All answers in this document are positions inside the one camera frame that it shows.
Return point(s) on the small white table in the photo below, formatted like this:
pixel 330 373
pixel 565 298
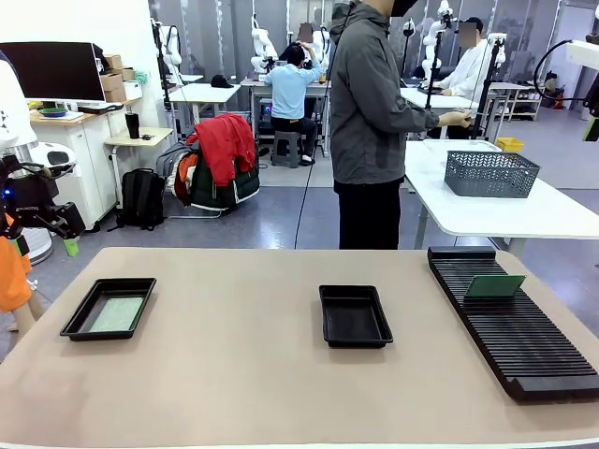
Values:
pixel 203 93

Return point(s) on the stack of cardboard boxes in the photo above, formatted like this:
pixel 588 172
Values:
pixel 112 82

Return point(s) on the person's right hand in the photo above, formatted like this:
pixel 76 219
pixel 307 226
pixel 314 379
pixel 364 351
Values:
pixel 456 118

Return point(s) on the green circuit board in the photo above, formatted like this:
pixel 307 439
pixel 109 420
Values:
pixel 493 286
pixel 117 314

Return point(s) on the person in white coat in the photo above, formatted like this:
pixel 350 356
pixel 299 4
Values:
pixel 468 70

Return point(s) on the person in grey jacket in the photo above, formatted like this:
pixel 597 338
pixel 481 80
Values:
pixel 369 117

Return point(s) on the grey plastic mesh basket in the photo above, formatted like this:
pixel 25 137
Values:
pixel 491 175

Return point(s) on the person in orange shorts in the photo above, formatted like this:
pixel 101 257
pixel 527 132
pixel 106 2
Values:
pixel 11 280

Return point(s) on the black slotted board rack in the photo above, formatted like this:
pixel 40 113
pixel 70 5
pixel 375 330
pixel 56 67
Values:
pixel 524 337

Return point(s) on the black computer monitor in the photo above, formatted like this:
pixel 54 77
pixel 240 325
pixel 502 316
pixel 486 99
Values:
pixel 51 70

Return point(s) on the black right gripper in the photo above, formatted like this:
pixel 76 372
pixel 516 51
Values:
pixel 594 96

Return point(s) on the white perforated cylinder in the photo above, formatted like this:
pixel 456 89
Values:
pixel 39 245

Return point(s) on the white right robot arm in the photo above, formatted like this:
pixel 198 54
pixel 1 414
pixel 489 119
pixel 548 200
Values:
pixel 585 51

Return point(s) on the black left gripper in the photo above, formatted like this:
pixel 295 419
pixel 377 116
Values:
pixel 28 196

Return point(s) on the black cap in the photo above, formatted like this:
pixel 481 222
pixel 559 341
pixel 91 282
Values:
pixel 221 82

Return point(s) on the seated person in blue shirt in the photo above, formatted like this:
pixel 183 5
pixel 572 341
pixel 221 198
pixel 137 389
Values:
pixel 290 93

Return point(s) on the grey plastic stool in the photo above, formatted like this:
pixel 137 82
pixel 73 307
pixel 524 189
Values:
pixel 286 149

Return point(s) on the large white table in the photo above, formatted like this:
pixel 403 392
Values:
pixel 491 215

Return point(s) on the black tumbler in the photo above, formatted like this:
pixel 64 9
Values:
pixel 133 125

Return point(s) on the yellow bin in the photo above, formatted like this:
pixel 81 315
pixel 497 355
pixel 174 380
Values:
pixel 510 145

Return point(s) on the small wooden side table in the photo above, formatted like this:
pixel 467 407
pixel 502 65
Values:
pixel 140 138

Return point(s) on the dark jacket with white trim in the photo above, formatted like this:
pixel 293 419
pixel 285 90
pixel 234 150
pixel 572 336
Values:
pixel 238 187

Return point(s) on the red jacket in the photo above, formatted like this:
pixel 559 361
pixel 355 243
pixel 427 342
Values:
pixel 224 145

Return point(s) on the grey metal desk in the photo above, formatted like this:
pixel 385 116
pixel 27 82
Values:
pixel 255 91

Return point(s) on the black camera tripod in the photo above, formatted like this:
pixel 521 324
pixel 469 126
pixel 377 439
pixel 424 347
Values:
pixel 486 103

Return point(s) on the green bowl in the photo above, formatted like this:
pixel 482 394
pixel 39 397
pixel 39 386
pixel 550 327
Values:
pixel 53 112

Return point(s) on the black backpack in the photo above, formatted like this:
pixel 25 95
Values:
pixel 142 201

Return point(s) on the wooden storage shelf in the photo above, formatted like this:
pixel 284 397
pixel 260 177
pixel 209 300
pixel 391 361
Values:
pixel 526 103

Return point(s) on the white cabinet with wooden top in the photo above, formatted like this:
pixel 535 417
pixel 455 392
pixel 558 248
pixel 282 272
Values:
pixel 89 163

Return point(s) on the grey-sleeved right forearm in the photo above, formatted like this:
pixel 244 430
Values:
pixel 419 122

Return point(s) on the black ESD tray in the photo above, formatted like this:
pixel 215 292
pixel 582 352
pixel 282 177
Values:
pixel 75 327
pixel 354 318

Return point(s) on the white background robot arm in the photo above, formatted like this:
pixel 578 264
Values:
pixel 435 37
pixel 170 51
pixel 262 47

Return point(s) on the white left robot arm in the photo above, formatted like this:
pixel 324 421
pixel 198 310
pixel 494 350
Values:
pixel 14 117

